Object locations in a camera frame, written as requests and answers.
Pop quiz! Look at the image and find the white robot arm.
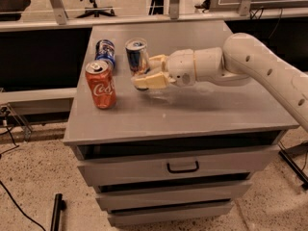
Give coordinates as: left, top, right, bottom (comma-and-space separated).
132, 33, 308, 130

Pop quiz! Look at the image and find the black floor cable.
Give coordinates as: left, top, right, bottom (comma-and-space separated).
0, 125, 47, 231

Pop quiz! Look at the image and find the black bar on floor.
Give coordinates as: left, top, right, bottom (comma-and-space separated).
50, 193, 66, 231

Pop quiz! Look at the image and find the Red Bull can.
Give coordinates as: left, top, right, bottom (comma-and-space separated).
125, 38, 150, 77

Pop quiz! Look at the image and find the black stand base right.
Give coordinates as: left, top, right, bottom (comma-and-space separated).
279, 141, 308, 192

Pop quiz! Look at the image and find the middle grey drawer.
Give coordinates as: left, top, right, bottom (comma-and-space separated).
96, 180, 251, 211

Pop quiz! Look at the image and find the black chair at left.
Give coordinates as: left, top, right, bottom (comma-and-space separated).
0, 0, 31, 21

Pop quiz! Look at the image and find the black drawer handle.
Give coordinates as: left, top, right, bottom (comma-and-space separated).
167, 161, 199, 174

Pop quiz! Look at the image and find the top grey drawer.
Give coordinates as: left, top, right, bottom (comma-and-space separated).
78, 145, 279, 186

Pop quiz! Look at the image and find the grey drawer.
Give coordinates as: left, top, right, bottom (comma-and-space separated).
78, 145, 279, 186
96, 180, 251, 211
108, 201, 232, 226

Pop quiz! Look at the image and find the grey drawer cabinet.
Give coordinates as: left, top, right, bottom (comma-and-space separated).
64, 21, 297, 215

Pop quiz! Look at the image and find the metal wire rack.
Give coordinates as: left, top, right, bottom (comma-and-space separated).
0, 103, 33, 141

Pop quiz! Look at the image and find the bottom grey drawer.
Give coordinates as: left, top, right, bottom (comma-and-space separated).
108, 201, 232, 226

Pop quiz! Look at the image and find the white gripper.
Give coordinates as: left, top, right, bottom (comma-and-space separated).
131, 49, 195, 90

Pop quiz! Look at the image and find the blue Pepsi can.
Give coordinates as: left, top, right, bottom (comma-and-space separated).
95, 39, 116, 68

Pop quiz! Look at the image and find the red Coca-Cola can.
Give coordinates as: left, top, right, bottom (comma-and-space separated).
85, 61, 116, 109

